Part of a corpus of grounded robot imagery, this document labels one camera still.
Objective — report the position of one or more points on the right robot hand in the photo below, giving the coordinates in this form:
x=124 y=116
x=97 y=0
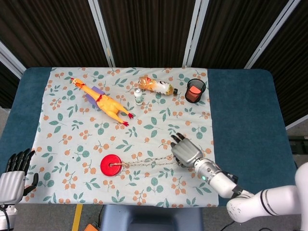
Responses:
x=186 y=151

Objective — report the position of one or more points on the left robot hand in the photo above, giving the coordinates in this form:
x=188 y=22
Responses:
x=10 y=183

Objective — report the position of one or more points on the red disc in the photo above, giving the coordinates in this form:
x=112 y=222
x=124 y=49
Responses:
x=107 y=169

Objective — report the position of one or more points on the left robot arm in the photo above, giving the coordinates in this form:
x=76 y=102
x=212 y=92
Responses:
x=7 y=216

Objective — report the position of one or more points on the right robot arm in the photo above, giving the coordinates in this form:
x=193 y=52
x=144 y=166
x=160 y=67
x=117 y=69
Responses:
x=221 y=181

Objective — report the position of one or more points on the orange cube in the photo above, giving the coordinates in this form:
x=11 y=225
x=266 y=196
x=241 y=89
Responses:
x=193 y=93

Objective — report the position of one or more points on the black mesh pen holder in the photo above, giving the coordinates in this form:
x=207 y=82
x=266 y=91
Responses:
x=202 y=84

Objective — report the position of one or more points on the blue table cover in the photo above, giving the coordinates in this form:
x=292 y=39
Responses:
x=240 y=108

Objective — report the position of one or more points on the orange juice bottle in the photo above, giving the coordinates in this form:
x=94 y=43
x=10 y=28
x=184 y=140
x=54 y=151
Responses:
x=158 y=87

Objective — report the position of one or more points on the small white drink bottle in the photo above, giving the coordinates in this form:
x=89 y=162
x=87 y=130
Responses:
x=138 y=97

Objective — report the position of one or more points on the grey-blue robot torso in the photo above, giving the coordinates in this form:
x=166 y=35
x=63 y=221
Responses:
x=149 y=219

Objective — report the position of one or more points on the floral white tablecloth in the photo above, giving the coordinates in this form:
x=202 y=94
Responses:
x=84 y=134

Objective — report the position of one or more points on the yellow rubber chicken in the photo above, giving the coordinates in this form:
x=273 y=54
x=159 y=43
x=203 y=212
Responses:
x=109 y=104

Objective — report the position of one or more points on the orange floor device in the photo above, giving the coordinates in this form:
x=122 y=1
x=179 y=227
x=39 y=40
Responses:
x=91 y=227

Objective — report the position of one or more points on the purple foam block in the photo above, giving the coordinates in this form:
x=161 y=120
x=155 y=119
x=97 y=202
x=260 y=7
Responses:
x=89 y=99

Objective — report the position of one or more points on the dark equipment box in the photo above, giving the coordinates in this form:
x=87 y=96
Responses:
x=299 y=144

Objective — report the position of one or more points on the dark partition panel white frame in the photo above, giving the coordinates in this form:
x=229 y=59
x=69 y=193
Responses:
x=53 y=31
x=7 y=79
x=291 y=72
x=149 y=31
x=235 y=31

